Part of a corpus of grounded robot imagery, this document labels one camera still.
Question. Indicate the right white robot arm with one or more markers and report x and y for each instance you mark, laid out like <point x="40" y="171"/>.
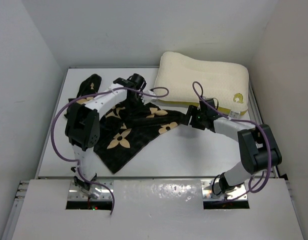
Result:
<point x="258" y="148"/>

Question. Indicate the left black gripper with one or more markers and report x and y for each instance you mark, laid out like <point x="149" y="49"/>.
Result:
<point x="140" y="105"/>

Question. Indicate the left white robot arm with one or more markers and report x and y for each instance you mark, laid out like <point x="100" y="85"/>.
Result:
<point x="83" y="122"/>

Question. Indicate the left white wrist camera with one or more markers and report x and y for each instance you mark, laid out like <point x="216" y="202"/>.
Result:
<point x="148" y="96"/>

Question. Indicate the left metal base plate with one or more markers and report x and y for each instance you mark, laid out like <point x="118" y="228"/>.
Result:
<point x="95" y="193"/>

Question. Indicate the cream yellow pillow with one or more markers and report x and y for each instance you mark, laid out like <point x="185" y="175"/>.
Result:
<point x="225" y="81"/>

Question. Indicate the white front cover board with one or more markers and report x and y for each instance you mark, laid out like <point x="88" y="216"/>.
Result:
<point x="155" y="210"/>

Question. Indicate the black floral pillowcase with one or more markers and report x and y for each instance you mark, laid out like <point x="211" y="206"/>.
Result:
<point x="125" y="132"/>

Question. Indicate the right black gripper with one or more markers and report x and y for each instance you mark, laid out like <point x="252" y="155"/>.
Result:
<point x="189" y="114"/>

